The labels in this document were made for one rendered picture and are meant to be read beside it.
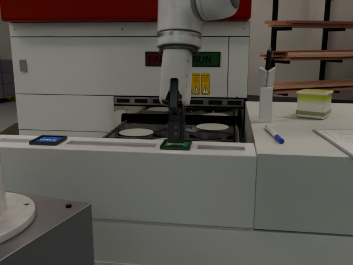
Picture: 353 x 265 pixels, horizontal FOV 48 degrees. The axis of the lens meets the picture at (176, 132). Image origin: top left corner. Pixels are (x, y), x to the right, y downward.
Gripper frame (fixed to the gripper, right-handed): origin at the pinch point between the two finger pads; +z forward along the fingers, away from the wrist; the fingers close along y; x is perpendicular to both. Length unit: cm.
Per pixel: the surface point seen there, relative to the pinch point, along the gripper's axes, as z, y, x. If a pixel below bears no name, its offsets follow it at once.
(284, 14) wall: -209, -673, 104
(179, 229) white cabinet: 18.3, 0.6, 1.3
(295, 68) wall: -113, -687, 128
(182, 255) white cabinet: 23.6, -0.5, 1.8
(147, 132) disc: 1.0, -38.0, -13.6
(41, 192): 12.5, 1.9, -26.0
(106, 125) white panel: 0, -59, -33
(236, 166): 5.7, 3.2, 11.5
